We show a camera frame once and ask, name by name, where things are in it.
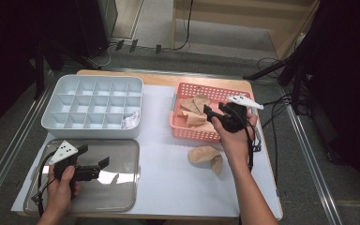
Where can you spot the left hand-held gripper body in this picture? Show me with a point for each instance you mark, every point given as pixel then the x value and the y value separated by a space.
pixel 64 153

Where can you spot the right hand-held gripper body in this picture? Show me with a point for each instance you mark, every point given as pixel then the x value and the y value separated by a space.
pixel 234 120

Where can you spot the peach sock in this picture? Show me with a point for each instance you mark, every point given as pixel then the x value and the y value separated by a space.
pixel 193 119

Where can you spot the white compartment storage box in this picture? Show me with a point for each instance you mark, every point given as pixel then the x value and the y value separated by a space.
pixel 93 133

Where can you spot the pink plastic basket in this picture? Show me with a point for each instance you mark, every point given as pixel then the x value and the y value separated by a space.
pixel 193 134

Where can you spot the grey translucent box lid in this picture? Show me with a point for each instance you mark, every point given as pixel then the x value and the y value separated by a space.
pixel 122 193

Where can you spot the white sock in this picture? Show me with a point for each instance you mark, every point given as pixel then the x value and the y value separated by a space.
pixel 130 120

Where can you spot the person's right hand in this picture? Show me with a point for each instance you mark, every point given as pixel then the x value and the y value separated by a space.
pixel 236 143

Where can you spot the person's left hand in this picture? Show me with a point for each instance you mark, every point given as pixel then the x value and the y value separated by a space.
pixel 59 197

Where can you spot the white table mat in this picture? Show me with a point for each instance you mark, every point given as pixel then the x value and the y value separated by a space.
pixel 159 103

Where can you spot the black metal stand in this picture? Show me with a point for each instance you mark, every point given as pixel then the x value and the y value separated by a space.
pixel 297 90

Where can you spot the wooden shelf unit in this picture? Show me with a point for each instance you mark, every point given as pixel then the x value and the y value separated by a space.
pixel 247 15

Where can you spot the black curtain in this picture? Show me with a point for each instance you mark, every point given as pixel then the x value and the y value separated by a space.
pixel 6 62
pixel 350 93

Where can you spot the dark cabinet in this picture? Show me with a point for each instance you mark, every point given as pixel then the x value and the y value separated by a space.
pixel 106 18

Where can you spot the aluminium frame rail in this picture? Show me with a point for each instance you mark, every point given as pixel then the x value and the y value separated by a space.
pixel 30 120
pixel 309 156

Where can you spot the small black floor bracket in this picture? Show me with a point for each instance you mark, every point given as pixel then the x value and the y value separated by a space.
pixel 119 44
pixel 158 49
pixel 133 45

